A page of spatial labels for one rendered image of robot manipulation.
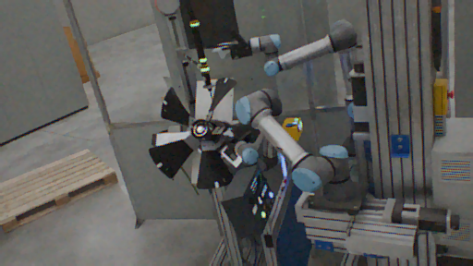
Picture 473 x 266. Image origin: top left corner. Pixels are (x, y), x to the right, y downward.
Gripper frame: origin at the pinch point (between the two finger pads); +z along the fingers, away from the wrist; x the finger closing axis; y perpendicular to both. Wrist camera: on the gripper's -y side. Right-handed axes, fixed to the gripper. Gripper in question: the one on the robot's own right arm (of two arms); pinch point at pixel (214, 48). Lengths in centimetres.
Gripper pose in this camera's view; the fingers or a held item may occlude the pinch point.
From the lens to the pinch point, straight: 246.5
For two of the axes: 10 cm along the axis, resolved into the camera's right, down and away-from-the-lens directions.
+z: -9.8, 1.3, 1.8
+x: 1.1, -4.0, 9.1
